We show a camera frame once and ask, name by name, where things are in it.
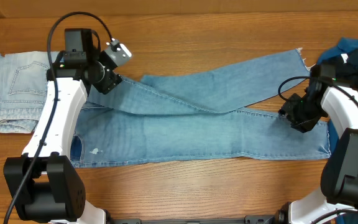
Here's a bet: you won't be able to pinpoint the dark blue clothes pile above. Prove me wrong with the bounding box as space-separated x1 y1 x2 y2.
317 37 358 138

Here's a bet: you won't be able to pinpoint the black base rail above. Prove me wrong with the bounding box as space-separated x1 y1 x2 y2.
107 215 276 224

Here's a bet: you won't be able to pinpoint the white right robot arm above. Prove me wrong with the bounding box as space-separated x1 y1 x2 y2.
268 83 358 223

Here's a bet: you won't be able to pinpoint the folded light blue jeans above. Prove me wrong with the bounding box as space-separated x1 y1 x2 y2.
0 51 50 133

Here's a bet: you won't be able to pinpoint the long blue denim jeans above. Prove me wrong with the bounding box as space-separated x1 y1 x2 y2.
71 49 331 167

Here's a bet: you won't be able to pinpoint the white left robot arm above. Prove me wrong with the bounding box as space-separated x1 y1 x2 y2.
3 37 132 223

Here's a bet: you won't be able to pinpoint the brown cardboard wall panel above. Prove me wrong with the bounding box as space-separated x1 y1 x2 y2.
0 0 358 18

